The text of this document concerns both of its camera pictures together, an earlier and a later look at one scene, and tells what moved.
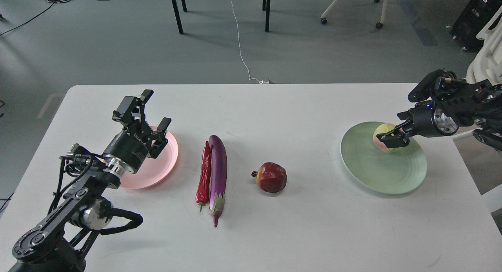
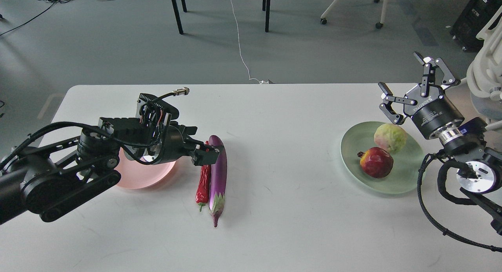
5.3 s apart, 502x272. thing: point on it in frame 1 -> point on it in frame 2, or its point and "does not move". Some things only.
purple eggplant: (217, 176) does not move
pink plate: (154, 170) does not move
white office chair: (487, 65) does not move
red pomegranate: (271, 177) -> (376, 162)
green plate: (390, 173) does not move
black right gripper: (419, 121) -> (434, 114)
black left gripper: (131, 146) -> (177, 142)
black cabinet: (475, 17) does not move
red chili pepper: (203, 184) does not move
